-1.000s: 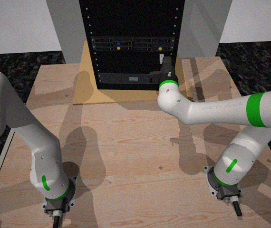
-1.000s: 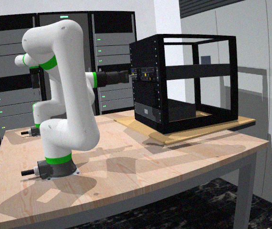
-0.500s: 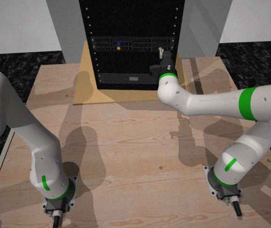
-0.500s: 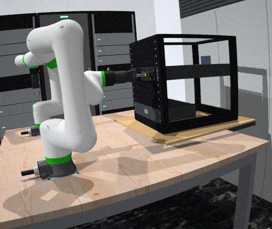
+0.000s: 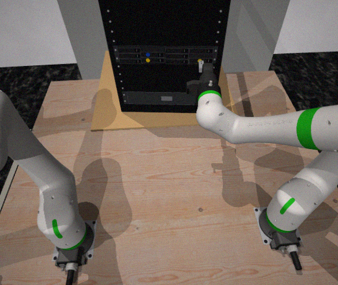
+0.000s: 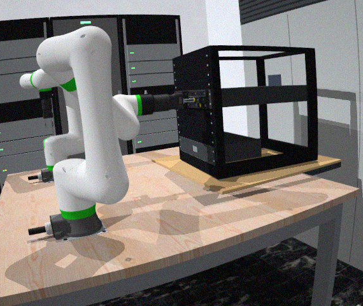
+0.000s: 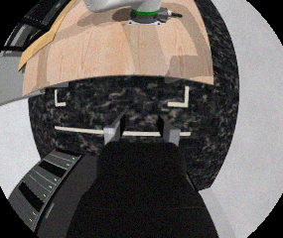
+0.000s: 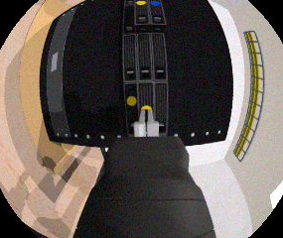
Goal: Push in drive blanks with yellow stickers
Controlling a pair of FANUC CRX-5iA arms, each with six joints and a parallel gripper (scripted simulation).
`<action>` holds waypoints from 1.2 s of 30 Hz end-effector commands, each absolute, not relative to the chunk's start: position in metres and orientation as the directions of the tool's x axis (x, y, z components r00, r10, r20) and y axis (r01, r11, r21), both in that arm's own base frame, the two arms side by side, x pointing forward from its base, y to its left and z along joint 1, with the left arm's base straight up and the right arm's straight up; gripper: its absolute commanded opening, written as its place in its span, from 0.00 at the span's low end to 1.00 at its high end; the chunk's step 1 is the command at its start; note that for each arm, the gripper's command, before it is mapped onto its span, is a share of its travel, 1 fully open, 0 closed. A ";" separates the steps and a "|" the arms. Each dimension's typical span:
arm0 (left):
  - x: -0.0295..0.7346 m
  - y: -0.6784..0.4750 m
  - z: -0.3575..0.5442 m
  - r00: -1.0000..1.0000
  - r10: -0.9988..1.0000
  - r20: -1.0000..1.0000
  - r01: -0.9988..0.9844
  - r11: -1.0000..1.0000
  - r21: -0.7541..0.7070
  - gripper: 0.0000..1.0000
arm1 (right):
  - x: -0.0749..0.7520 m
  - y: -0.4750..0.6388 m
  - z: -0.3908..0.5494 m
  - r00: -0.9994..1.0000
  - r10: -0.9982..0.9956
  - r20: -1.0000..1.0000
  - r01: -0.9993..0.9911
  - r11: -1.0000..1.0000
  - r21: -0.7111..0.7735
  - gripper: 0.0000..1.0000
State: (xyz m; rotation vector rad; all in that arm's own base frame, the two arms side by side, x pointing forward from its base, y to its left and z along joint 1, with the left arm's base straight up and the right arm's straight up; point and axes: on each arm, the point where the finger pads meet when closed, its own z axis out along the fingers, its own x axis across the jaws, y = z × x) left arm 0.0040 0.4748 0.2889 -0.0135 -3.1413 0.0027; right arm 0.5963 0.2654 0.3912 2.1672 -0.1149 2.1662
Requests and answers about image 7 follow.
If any black open rack frame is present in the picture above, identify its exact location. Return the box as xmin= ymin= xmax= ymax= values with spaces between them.
xmin=1 ymin=0 xmax=70 ymax=52

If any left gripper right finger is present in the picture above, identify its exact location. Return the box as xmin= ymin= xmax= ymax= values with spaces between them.
xmin=157 ymin=115 xmax=181 ymax=147

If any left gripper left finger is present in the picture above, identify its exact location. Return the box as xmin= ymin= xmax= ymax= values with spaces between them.
xmin=104 ymin=114 xmax=125 ymax=146

